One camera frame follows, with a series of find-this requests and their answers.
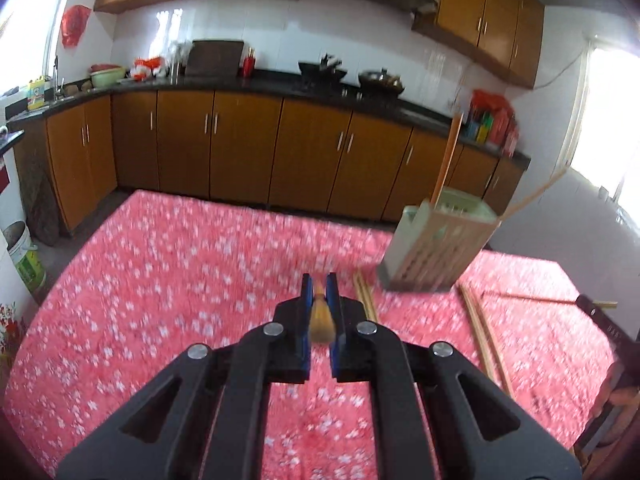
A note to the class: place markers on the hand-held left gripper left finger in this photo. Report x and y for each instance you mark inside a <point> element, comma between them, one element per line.
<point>306,330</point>

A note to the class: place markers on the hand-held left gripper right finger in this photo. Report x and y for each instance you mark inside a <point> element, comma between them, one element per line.
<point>334,330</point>

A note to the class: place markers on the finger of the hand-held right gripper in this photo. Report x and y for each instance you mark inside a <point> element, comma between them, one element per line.
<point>590,310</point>

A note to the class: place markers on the wooden chopstick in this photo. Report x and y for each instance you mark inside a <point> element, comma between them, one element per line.
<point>446,160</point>
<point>492,350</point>
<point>359,285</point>
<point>475,325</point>
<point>321,320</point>
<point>540,299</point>
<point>366,287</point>

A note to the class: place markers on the beige green chopstick holder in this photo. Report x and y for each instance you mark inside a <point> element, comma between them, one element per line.
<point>435,250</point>

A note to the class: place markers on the wooden chair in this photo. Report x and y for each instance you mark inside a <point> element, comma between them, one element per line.
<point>595,440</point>

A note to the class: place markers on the red floral tablecloth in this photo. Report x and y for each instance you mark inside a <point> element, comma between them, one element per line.
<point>150,285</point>

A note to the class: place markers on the large bright window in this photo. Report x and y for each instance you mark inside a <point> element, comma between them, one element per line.
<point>610,125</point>

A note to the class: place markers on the large red bottle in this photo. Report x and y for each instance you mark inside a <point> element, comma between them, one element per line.
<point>506,132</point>

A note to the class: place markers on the wooden base cabinets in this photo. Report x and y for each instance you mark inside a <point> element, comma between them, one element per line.
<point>240,145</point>

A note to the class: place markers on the green yellow bottle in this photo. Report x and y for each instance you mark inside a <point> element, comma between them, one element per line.
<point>481,127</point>

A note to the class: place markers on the gas stove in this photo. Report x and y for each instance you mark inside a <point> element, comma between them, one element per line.
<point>350,92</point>

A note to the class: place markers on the black kitchen countertop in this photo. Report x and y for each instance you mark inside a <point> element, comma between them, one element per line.
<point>280,87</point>

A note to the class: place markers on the pan with steel lid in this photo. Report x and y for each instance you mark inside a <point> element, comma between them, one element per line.
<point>381,80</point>

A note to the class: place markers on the black wok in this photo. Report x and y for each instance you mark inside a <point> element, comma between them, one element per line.
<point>320,71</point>

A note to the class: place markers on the small red bottle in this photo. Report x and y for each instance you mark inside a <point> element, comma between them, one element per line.
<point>249,65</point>

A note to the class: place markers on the dark cutting board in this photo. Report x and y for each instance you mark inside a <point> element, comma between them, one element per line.
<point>215,59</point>

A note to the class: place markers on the white bucket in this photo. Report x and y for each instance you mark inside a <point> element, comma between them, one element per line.
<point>22,260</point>

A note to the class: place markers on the glass jars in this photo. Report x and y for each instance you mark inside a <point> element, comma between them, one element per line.
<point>179,62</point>

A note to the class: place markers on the red white plastic bag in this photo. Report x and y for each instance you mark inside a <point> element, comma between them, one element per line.
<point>149,67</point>

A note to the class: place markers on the green basin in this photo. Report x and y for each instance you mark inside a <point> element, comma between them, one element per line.
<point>106,78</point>

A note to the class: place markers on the white appliance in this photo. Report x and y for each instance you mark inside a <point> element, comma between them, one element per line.
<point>7,185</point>

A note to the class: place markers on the sink faucet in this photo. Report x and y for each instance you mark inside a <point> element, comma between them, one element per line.
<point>56,75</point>

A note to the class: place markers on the yellow carton by sink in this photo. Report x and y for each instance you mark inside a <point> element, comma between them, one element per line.
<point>36,96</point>

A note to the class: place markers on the hanging red plastic bag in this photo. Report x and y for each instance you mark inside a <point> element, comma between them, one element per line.
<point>75,25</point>

